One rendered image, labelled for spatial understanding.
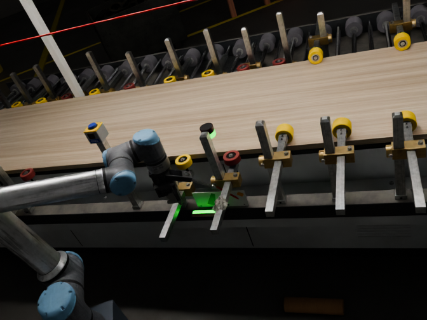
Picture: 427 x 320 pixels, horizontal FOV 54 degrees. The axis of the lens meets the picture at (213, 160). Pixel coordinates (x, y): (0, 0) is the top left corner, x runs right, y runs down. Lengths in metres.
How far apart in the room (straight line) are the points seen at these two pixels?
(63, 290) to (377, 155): 1.45
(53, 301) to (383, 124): 1.54
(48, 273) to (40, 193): 0.50
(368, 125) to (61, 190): 1.28
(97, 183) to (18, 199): 0.25
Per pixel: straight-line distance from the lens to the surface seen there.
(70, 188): 1.47
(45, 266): 1.88
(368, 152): 1.99
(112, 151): 1.58
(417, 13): 3.05
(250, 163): 2.08
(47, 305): 1.83
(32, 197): 1.50
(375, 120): 1.97
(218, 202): 1.77
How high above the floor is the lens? 2.05
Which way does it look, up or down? 36 degrees down
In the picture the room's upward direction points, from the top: 21 degrees counter-clockwise
